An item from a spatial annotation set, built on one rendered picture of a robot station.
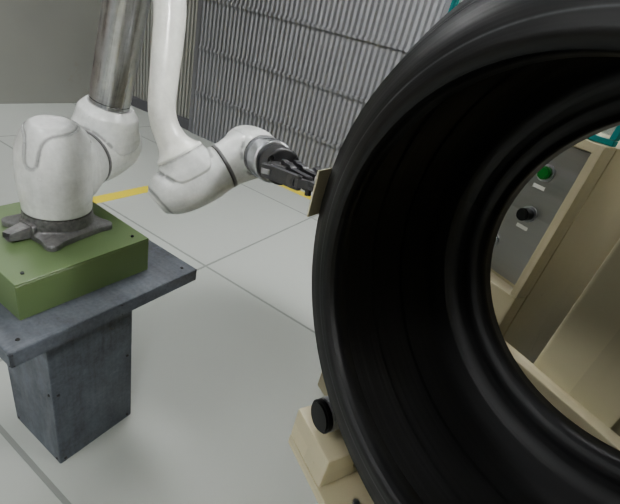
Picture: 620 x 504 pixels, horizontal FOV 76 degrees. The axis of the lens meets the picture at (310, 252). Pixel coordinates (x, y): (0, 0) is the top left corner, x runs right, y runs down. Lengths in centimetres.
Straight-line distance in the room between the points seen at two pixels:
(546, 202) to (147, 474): 140
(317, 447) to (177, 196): 54
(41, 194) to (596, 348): 110
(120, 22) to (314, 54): 293
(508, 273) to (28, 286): 111
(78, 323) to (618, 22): 102
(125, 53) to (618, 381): 116
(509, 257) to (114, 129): 106
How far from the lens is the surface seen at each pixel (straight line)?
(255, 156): 82
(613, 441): 73
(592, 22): 29
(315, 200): 49
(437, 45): 36
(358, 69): 373
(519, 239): 110
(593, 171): 99
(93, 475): 157
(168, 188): 86
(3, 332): 107
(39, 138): 107
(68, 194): 109
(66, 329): 105
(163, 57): 90
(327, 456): 59
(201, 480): 154
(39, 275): 105
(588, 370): 73
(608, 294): 69
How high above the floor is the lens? 133
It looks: 28 degrees down
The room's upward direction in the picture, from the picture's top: 15 degrees clockwise
